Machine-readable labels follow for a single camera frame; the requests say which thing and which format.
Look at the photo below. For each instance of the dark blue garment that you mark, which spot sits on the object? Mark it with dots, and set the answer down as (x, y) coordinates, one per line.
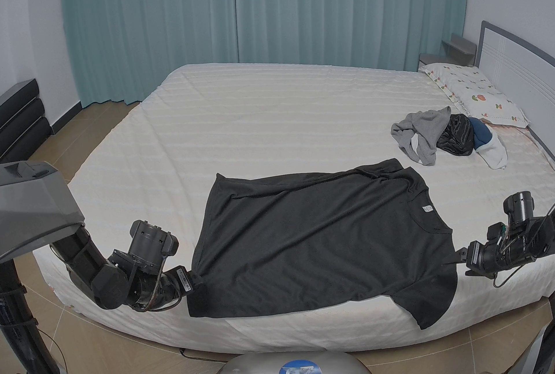
(481, 130)

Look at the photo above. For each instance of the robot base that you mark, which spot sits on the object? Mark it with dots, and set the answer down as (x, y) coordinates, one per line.
(295, 363)

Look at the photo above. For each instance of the white garment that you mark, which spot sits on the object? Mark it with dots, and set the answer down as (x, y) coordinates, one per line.
(492, 153)

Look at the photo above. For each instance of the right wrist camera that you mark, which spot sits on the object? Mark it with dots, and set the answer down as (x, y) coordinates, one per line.
(519, 207)

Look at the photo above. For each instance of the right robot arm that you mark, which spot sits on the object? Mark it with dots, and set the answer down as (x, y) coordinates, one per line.
(527, 244)

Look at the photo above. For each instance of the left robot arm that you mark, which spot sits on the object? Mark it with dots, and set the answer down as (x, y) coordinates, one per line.
(39, 207)

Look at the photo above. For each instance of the white printed pillow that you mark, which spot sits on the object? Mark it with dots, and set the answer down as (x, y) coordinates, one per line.
(475, 92)

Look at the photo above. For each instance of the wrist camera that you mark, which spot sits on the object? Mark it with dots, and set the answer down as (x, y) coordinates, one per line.
(519, 207)
(149, 240)

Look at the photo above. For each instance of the black T-shirt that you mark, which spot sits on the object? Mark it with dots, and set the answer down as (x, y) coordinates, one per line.
(321, 237)

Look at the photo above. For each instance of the black chest of drawers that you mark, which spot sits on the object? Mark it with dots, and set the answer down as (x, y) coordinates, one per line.
(19, 120)

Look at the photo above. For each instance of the black garment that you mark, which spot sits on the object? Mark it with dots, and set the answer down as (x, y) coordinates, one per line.
(456, 136)

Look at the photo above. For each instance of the bed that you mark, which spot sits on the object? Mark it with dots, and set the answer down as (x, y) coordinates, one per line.
(269, 116)

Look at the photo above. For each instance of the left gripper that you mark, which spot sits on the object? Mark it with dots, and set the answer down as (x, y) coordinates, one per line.
(184, 282)

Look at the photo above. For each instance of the grey garment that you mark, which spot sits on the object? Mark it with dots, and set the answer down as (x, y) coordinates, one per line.
(422, 127)

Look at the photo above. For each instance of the grey bedside table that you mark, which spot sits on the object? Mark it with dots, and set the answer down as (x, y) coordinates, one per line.
(455, 49)

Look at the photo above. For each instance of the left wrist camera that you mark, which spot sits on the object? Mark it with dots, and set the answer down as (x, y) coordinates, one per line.
(149, 240)

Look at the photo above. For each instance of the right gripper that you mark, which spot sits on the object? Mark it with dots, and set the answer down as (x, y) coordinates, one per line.
(480, 258)

